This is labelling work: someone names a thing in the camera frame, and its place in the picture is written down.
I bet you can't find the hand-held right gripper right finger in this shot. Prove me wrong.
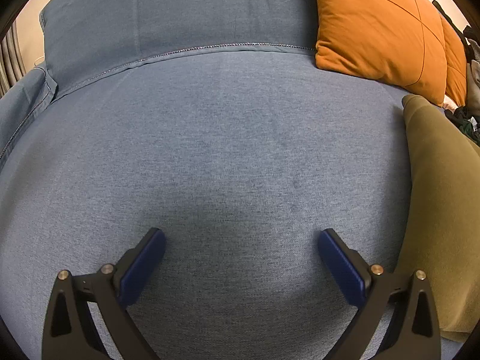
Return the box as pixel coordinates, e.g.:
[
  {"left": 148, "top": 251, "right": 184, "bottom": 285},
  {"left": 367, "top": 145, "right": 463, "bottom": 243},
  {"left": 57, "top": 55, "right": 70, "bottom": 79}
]
[{"left": 317, "top": 228, "right": 441, "bottom": 360}]

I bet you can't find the grey ribbed radiator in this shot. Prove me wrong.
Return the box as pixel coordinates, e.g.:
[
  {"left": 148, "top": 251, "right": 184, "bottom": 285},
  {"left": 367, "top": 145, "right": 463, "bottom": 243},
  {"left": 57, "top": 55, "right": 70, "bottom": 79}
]
[{"left": 0, "top": 19, "right": 27, "bottom": 98}]

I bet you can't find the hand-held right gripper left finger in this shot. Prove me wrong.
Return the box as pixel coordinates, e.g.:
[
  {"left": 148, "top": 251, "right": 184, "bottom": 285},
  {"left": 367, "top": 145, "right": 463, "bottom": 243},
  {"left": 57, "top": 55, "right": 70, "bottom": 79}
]
[{"left": 42, "top": 227, "right": 167, "bottom": 360}]

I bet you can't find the olive green sweater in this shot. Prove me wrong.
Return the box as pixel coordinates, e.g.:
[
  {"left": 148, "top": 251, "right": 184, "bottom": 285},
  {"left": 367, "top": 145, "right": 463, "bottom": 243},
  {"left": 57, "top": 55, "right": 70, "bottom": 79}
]
[{"left": 402, "top": 94, "right": 480, "bottom": 344}]

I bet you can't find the pile of dark clothes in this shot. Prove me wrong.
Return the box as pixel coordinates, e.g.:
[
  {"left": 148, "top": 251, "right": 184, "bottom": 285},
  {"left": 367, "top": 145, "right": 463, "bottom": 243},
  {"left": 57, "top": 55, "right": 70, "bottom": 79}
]
[{"left": 431, "top": 0, "right": 480, "bottom": 139}]

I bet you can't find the orange cushion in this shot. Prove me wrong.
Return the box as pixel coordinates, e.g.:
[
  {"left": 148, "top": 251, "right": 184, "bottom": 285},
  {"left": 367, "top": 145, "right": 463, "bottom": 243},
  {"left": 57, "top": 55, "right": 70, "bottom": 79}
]
[
  {"left": 440, "top": 15, "right": 469, "bottom": 107},
  {"left": 310, "top": 0, "right": 449, "bottom": 106}
]

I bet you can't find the blue sofa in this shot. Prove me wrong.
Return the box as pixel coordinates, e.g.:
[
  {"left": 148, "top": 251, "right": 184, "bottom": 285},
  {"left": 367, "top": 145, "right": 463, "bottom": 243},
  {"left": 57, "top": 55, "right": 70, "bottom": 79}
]
[{"left": 0, "top": 0, "right": 469, "bottom": 360}]

